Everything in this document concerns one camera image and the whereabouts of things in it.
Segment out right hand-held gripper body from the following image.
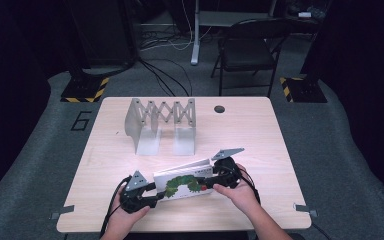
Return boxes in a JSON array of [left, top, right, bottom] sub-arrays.
[[211, 147, 246, 190]]

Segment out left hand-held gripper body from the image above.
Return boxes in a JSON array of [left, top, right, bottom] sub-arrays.
[[119, 170, 155, 215]]

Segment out white picture book with caterpillar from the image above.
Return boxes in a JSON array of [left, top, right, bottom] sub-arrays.
[[152, 158, 216, 202]]

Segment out person's left hand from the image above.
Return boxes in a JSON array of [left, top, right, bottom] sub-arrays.
[[107, 185, 152, 235]]

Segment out person's right hand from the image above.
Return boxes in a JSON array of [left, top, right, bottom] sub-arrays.
[[212, 162, 262, 216]]

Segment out grey expandable metal book rack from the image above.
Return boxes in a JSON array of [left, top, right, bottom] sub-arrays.
[[123, 97, 197, 157]]

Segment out grey tape strip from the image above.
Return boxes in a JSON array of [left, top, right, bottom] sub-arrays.
[[293, 202, 319, 218], [48, 204, 76, 221]]

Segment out black stand base hazard stripes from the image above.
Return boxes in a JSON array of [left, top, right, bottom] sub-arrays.
[[60, 76, 110, 104], [278, 76, 328, 104]]

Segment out black folding chair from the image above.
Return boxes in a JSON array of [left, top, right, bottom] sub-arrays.
[[210, 17, 294, 99]]

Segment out white desk leg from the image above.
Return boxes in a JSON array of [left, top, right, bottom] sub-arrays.
[[190, 0, 202, 66]]

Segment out grey desk top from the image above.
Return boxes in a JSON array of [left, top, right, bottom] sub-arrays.
[[198, 11, 275, 28]]

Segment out black cabinet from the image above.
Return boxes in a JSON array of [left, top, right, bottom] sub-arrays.
[[67, 0, 138, 69]]

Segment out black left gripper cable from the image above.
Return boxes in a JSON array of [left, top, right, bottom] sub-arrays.
[[99, 175, 133, 239]]

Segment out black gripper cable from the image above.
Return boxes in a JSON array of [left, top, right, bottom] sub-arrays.
[[99, 175, 133, 239], [238, 167, 262, 205]]

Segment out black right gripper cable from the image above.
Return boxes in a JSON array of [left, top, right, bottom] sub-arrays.
[[238, 167, 262, 205]]

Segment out black floor cables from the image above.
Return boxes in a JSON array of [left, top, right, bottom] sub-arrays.
[[136, 56, 194, 98]]

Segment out white floor cables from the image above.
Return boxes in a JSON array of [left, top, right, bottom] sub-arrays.
[[139, 0, 214, 53]]

